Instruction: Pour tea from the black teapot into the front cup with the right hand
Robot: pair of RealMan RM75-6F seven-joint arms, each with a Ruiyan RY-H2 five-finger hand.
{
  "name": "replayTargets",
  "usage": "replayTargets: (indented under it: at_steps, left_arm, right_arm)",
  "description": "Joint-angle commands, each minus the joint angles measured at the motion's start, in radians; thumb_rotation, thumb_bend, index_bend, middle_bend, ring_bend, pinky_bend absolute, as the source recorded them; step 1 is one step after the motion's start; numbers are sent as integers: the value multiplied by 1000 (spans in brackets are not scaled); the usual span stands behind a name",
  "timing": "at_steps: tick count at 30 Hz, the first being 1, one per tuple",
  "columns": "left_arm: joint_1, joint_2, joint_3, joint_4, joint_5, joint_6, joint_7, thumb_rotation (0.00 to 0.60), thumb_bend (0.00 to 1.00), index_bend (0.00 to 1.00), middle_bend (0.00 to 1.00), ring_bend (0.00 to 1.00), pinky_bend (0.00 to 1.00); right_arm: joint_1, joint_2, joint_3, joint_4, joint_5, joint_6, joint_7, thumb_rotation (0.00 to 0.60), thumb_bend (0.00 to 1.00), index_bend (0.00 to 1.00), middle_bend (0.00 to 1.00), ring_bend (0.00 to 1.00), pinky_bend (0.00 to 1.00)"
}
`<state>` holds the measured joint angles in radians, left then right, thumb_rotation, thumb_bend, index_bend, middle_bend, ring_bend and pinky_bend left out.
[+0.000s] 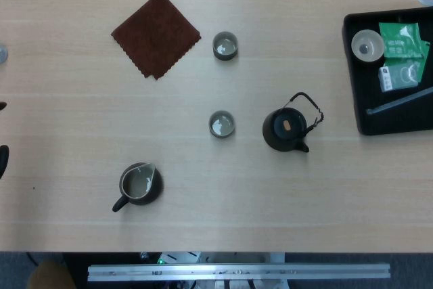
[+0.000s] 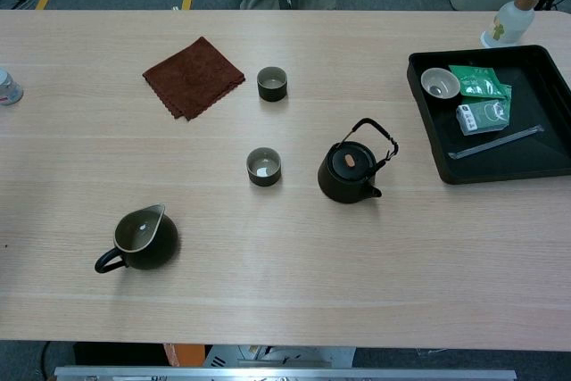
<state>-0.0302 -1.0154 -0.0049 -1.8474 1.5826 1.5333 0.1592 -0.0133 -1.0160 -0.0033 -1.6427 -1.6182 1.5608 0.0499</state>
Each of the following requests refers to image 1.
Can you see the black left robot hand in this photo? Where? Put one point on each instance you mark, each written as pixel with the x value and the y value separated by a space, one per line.
pixel 2 160

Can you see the brown square cloth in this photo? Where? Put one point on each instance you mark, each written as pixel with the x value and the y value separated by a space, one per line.
pixel 155 35

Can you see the green tea packet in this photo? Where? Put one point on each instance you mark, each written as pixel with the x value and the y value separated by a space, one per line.
pixel 402 38
pixel 425 52

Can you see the black plastic tray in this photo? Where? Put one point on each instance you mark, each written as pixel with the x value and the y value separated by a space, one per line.
pixel 372 123

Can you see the aluminium rail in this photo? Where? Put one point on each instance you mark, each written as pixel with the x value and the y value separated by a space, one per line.
pixel 236 271

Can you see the dark olive teacup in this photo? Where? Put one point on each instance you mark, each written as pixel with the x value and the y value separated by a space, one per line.
pixel 225 47
pixel 221 125

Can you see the small beige cup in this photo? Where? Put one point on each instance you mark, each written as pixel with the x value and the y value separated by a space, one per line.
pixel 367 45

